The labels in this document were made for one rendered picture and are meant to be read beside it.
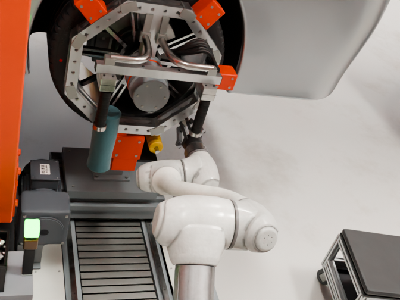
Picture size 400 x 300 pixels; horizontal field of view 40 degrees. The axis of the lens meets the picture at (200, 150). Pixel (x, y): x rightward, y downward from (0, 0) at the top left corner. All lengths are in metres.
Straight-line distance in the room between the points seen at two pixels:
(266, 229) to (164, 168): 0.60
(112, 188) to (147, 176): 0.56
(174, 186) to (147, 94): 0.33
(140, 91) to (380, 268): 1.24
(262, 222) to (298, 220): 1.60
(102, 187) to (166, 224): 1.11
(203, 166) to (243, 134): 1.55
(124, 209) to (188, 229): 1.14
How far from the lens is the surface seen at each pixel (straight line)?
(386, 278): 2.42
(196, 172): 1.93
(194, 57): 2.24
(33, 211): 2.04
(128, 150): 2.21
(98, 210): 2.45
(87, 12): 1.89
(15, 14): 1.41
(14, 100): 1.54
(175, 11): 1.93
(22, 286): 1.77
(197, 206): 1.37
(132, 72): 1.79
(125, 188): 2.46
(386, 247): 2.56
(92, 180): 2.47
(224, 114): 3.59
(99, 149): 2.04
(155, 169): 1.89
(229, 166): 3.15
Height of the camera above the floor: 1.84
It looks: 35 degrees down
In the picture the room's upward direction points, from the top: 18 degrees clockwise
